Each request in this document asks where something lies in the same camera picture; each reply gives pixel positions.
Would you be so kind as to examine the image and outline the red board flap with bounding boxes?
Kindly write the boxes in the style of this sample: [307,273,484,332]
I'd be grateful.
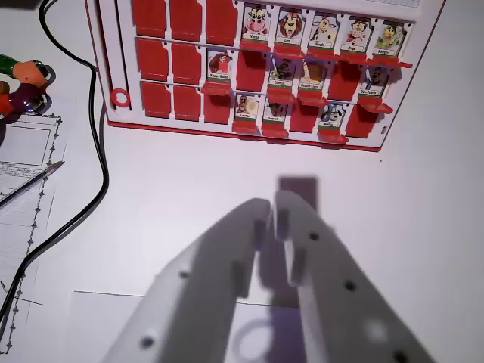
[231,119,262,138]

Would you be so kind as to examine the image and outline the printed paper sheet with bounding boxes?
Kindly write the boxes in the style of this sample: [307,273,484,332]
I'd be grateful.
[0,113,70,356]

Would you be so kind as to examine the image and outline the ballpoint pen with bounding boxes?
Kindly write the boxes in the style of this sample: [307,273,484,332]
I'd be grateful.
[0,160,66,209]

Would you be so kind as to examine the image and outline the red and white game board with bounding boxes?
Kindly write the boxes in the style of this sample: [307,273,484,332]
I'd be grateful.
[83,0,447,154]

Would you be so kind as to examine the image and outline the colourful bead toy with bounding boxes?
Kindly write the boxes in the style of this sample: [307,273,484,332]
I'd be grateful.
[0,52,57,148]

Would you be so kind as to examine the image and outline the black cable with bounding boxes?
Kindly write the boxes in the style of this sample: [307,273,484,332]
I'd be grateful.
[0,0,110,336]

